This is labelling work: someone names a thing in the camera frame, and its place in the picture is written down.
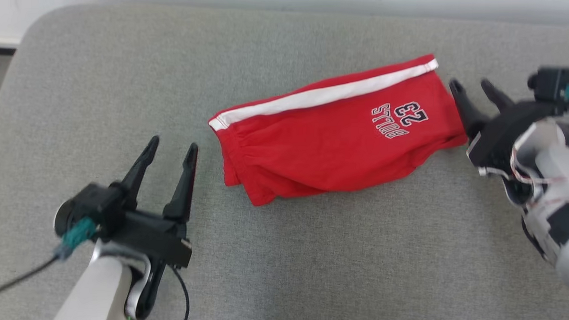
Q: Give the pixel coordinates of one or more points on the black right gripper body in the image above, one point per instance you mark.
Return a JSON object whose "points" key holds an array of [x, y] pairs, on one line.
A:
{"points": [[501, 133]]}

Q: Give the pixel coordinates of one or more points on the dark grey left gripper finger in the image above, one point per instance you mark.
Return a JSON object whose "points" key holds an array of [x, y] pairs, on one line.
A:
{"points": [[140, 177], [184, 192]]}

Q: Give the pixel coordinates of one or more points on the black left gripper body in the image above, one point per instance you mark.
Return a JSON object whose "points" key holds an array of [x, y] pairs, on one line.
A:
{"points": [[159, 240]]}

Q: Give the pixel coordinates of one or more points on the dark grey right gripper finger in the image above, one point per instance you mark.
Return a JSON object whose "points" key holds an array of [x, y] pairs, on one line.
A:
{"points": [[497, 98], [467, 111]]}

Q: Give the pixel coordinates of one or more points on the red shorts with white stripe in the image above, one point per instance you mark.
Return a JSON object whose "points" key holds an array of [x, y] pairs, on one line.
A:
{"points": [[331, 149]]}

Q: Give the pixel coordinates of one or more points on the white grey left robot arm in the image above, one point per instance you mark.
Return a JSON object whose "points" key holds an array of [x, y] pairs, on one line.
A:
{"points": [[95, 299]]}

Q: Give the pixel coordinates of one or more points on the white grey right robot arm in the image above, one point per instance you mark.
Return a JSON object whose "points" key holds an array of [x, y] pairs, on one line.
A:
{"points": [[565, 207]]}

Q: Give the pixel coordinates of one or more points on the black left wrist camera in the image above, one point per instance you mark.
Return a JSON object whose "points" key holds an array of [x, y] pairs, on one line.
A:
{"points": [[96, 204]]}

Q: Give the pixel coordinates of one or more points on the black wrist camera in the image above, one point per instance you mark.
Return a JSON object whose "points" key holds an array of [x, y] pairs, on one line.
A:
{"points": [[551, 82], [96, 204]]}

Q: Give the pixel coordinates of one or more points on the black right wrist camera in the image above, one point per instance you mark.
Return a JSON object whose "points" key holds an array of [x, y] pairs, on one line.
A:
{"points": [[551, 82]]}

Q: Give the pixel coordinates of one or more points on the teal left camera connector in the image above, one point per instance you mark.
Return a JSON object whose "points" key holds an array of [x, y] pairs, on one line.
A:
{"points": [[76, 236]]}

